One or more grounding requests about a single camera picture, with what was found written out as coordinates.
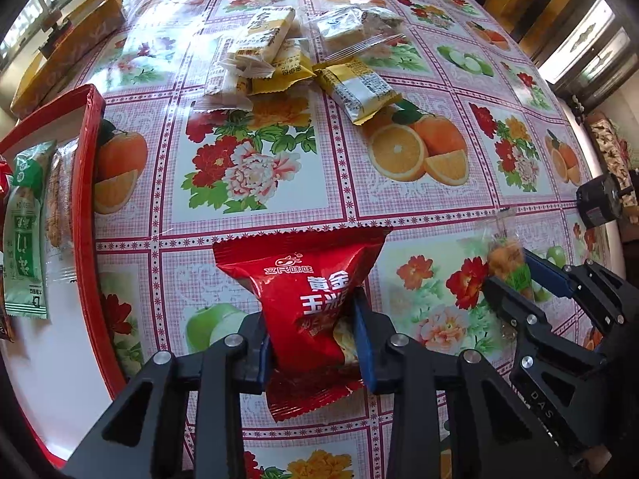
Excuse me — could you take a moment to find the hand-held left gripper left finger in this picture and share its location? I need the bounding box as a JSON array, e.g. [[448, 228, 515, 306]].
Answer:
[[62, 312, 273, 479]]

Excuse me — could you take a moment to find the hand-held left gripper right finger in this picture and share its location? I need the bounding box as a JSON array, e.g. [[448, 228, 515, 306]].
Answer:
[[352, 289, 575, 479]]

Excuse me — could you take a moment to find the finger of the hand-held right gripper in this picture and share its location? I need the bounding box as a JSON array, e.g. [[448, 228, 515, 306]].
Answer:
[[482, 274, 556, 351], [524, 248, 639, 330]]

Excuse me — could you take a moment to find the clear green label snack packet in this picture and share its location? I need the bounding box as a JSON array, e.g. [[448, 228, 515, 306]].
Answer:
[[479, 210, 537, 303]]

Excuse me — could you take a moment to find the red-rimmed white tray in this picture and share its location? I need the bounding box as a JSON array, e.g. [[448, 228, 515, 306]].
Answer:
[[0, 85, 128, 395]]

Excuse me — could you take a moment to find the clear twisted snack packet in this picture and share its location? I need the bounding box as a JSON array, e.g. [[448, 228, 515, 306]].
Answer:
[[45, 140, 79, 280]]

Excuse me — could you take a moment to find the yellow cracker packet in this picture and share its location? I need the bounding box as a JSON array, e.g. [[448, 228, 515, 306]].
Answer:
[[312, 57, 403, 125]]

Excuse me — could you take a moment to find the long green snack packet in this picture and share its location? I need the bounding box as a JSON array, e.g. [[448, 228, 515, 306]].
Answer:
[[2, 140, 58, 323]]

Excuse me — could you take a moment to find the black cylinder object right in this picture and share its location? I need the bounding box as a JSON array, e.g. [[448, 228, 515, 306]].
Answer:
[[576, 174, 630, 225]]

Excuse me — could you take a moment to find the patterned brown cushion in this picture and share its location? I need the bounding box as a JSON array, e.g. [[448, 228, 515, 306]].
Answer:
[[586, 115, 632, 180]]

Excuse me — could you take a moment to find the floral plastic tablecloth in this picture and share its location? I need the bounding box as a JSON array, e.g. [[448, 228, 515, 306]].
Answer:
[[0, 0, 625, 479]]

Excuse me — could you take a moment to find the glass panel cabinet door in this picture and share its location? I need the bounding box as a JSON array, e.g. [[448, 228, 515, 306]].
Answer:
[[539, 0, 639, 115]]

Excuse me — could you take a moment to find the white yellow snack packet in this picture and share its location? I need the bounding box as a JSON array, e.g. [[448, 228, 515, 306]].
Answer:
[[192, 35, 255, 111], [227, 5, 300, 73]]

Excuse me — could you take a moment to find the yellow patterned box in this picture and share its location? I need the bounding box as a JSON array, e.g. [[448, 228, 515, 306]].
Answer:
[[10, 0, 125, 118]]

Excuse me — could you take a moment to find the small dark object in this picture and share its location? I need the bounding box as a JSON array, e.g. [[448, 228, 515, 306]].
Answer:
[[37, 17, 73, 58]]

